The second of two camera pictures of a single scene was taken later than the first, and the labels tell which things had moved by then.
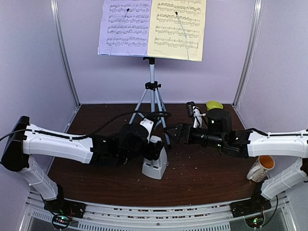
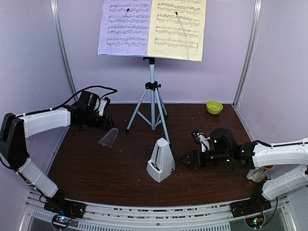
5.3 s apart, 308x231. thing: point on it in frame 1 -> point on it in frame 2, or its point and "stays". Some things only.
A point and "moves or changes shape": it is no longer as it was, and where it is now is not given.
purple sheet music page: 125,27 stays
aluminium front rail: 206,217 stays
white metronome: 155,169 moves or changes shape
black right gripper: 186,126 -> 192,155
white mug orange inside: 259,172 stays
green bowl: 212,104 stays
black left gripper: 155,149 -> 105,125
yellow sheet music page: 176,29 stays
